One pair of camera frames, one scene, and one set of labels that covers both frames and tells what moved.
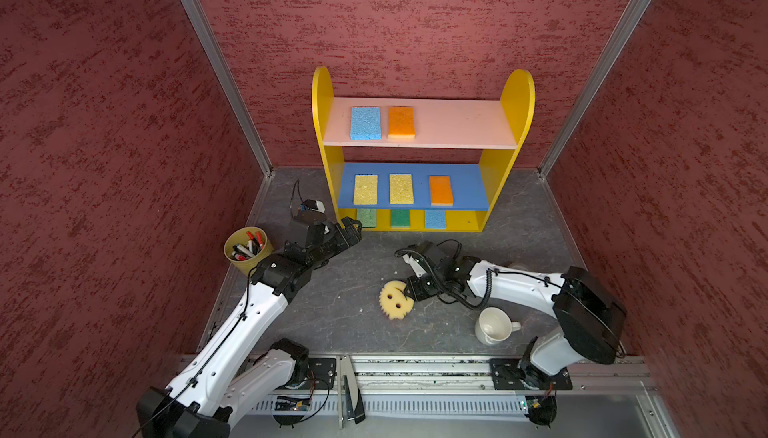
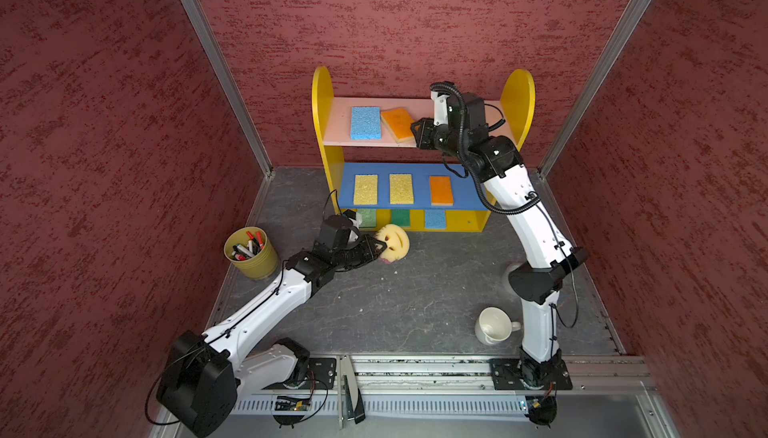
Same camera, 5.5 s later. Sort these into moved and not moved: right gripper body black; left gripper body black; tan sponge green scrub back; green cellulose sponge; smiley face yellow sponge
Moved: smiley face yellow sponge; right gripper body black; left gripper body black
Not moved: green cellulose sponge; tan sponge green scrub back
